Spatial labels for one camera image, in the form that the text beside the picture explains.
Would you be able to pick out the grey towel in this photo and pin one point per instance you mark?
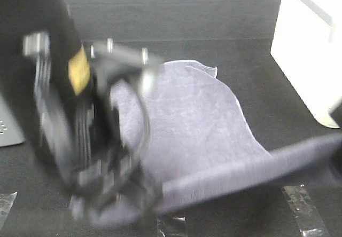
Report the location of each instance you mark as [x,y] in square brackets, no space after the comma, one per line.
[200,148]

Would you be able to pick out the left clear tape strip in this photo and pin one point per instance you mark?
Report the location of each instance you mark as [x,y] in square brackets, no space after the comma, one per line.
[6,203]

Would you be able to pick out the right clear tape strip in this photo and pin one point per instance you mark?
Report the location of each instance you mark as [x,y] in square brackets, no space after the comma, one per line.
[308,219]

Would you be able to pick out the grey perforated laundry basket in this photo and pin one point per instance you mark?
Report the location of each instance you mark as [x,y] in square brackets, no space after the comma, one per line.
[11,133]

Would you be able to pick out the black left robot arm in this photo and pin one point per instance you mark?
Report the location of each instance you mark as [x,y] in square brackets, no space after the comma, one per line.
[61,98]

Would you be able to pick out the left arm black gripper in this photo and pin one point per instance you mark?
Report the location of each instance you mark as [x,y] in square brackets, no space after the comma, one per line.
[110,173]

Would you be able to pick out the cream white storage bin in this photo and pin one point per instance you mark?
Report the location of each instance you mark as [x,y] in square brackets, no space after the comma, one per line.
[307,47]

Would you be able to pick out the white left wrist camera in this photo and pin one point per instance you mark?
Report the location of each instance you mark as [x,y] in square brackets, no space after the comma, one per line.
[36,44]

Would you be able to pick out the clear tape strip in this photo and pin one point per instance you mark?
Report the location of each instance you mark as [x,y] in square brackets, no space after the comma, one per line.
[171,226]
[6,203]
[308,219]

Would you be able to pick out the middle clear tape strip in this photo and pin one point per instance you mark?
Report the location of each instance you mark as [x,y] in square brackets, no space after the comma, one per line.
[171,226]

